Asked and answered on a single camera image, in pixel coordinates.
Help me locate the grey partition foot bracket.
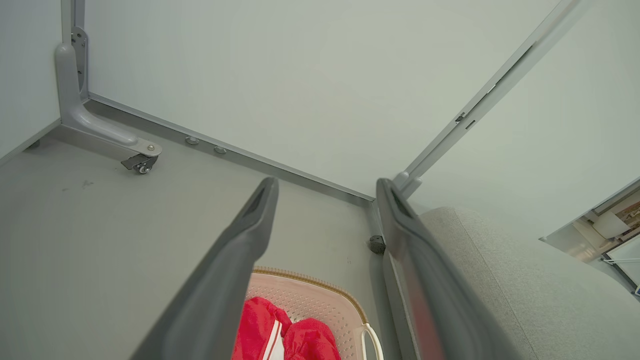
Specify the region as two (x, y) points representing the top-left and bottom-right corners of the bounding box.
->
(54, 26), (163, 159)

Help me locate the grey fabric sofa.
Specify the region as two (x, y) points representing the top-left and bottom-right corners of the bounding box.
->
(390, 206), (640, 360)

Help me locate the red and white jersey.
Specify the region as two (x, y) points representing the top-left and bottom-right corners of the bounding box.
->
(231, 296), (342, 360)

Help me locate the cream perforated laundry basket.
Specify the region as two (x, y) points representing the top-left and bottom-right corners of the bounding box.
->
(244, 266), (385, 360)

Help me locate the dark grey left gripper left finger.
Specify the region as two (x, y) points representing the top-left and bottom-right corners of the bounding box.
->
(131, 177), (280, 360)

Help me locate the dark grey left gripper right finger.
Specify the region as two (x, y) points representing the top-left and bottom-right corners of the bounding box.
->
(376, 178), (524, 360)

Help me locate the grey partition upright post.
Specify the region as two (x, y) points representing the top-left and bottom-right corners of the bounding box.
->
(393, 0), (597, 200)

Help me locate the grey partition bottom rail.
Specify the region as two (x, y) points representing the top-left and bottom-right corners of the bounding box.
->
(87, 92), (376, 204)

